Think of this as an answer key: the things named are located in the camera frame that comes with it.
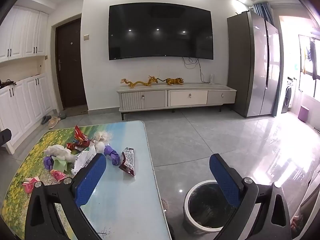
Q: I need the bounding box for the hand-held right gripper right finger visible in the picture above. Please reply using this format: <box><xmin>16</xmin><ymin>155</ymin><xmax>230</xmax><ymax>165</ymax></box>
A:
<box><xmin>209</xmin><ymin>153</ymin><xmax>292</xmax><ymax>240</ymax></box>

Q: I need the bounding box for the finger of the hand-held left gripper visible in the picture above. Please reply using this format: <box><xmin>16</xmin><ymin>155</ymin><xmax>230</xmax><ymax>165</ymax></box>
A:
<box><xmin>0</xmin><ymin>128</ymin><xmax>12</xmax><ymax>151</ymax></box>

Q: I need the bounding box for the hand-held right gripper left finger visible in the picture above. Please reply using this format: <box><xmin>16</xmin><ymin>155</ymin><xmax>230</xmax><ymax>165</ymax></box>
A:
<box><xmin>25</xmin><ymin>153</ymin><xmax>108</xmax><ymax>240</ymax></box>

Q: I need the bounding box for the knotted purple plastic bag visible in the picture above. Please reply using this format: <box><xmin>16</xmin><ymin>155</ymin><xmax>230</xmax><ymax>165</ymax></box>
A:
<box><xmin>104</xmin><ymin>144</ymin><xmax>121</xmax><ymax>167</ymax></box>

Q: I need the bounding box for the white round trash bin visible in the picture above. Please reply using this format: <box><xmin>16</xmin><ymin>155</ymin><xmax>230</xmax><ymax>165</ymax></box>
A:
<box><xmin>182</xmin><ymin>180</ymin><xmax>241</xmax><ymax>232</ymax></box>

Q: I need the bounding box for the white printed plastic bag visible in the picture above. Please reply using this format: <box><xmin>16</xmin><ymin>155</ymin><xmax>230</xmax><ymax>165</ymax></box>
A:
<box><xmin>71</xmin><ymin>142</ymin><xmax>97</xmax><ymax>175</ymax></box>

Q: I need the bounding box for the pink wrapper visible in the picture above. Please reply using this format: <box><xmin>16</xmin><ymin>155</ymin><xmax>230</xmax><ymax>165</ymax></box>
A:
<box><xmin>50</xmin><ymin>170</ymin><xmax>67</xmax><ymax>182</ymax></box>
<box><xmin>22</xmin><ymin>176</ymin><xmax>40</xmax><ymax>193</ymax></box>

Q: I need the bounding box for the green paper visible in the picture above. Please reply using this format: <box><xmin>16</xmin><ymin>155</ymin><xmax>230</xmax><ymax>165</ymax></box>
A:
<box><xmin>51</xmin><ymin>158</ymin><xmax>72</xmax><ymax>173</ymax></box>

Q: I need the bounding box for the white base cabinet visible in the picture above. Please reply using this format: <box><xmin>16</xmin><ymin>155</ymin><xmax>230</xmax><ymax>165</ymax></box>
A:
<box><xmin>0</xmin><ymin>74</ymin><xmax>54</xmax><ymax>154</ymax></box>

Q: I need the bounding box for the dark red snack packet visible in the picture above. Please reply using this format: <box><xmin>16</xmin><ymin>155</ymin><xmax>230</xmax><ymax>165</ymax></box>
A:
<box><xmin>118</xmin><ymin>147</ymin><xmax>135</xmax><ymax>178</ymax></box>

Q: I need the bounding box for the crumpled white tissue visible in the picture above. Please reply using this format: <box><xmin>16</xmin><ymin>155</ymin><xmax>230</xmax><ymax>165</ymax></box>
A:
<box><xmin>44</xmin><ymin>144</ymin><xmax>75</xmax><ymax>161</ymax></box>

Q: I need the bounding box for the red snack wrapper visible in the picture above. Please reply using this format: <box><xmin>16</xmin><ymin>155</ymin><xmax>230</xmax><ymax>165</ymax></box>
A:
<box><xmin>74</xmin><ymin>125</ymin><xmax>90</xmax><ymax>147</ymax></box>

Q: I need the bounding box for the landscape print table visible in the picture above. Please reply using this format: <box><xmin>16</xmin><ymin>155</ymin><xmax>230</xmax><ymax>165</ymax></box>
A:
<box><xmin>0</xmin><ymin>120</ymin><xmax>173</xmax><ymax>240</ymax></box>

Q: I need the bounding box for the small purple plastic bag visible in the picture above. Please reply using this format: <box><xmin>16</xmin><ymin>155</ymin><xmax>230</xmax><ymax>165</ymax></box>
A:
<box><xmin>43</xmin><ymin>155</ymin><xmax>54</xmax><ymax>172</ymax></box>

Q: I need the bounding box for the fluffy white tissue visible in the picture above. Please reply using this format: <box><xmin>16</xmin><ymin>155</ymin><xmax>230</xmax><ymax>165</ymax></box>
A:
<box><xmin>93</xmin><ymin>131</ymin><xmax>113</xmax><ymax>143</ymax></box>

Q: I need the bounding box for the beige slipper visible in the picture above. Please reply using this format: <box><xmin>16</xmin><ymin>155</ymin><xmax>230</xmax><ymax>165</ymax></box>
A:
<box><xmin>48</xmin><ymin>117</ymin><xmax>61</xmax><ymax>130</ymax></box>

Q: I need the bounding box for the brown doormat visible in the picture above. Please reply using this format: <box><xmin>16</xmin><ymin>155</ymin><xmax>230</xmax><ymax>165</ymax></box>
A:
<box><xmin>64</xmin><ymin>105</ymin><xmax>88</xmax><ymax>117</ymax></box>

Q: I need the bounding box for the white television cabinet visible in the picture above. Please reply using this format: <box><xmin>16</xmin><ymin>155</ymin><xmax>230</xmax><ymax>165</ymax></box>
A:
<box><xmin>116</xmin><ymin>82</ymin><xmax>237</xmax><ymax>120</ymax></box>

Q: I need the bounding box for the dark brown entrance door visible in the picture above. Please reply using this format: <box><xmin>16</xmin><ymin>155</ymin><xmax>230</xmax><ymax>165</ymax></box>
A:
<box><xmin>55</xmin><ymin>18</ymin><xmax>88</xmax><ymax>110</ymax></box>

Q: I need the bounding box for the white washing machine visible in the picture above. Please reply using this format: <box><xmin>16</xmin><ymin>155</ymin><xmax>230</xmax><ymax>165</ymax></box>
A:
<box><xmin>281</xmin><ymin>77</ymin><xmax>297</xmax><ymax>113</ymax></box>

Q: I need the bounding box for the purple stool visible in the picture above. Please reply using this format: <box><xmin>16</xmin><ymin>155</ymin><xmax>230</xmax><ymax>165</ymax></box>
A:
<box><xmin>299</xmin><ymin>105</ymin><xmax>309</xmax><ymax>123</ymax></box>

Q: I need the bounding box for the yellow dragon figurine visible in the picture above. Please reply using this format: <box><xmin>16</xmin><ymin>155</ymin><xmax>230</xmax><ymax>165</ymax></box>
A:
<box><xmin>121</xmin><ymin>75</ymin><xmax>160</xmax><ymax>88</ymax></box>

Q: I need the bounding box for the yellow tiger figurine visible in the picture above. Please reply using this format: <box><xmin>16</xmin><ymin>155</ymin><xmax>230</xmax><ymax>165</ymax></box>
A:
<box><xmin>164</xmin><ymin>77</ymin><xmax>185</xmax><ymax>86</ymax></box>

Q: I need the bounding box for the grey double door fridge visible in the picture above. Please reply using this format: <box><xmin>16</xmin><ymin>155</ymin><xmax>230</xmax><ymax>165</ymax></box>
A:
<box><xmin>227</xmin><ymin>10</ymin><xmax>281</xmax><ymax>118</ymax></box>

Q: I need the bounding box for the dark hanging garment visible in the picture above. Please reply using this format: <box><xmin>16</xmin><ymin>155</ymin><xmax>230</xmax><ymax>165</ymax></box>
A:
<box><xmin>309</xmin><ymin>39</ymin><xmax>318</xmax><ymax>80</ymax></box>

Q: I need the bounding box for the blue curtain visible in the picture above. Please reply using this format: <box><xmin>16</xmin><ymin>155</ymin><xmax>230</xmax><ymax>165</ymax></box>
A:
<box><xmin>252</xmin><ymin>2</ymin><xmax>275</xmax><ymax>27</ymax></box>

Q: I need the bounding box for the white wall cabinet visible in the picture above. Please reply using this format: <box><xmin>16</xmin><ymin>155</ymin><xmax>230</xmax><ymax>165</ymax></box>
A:
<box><xmin>0</xmin><ymin>5</ymin><xmax>49</xmax><ymax>63</ymax></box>

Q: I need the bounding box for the black television cable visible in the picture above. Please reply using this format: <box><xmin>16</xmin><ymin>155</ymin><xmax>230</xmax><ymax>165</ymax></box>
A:
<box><xmin>182</xmin><ymin>57</ymin><xmax>212</xmax><ymax>83</ymax></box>

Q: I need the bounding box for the black wall television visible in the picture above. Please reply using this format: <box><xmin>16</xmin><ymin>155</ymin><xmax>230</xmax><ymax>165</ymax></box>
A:
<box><xmin>108</xmin><ymin>4</ymin><xmax>214</xmax><ymax>60</ymax></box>

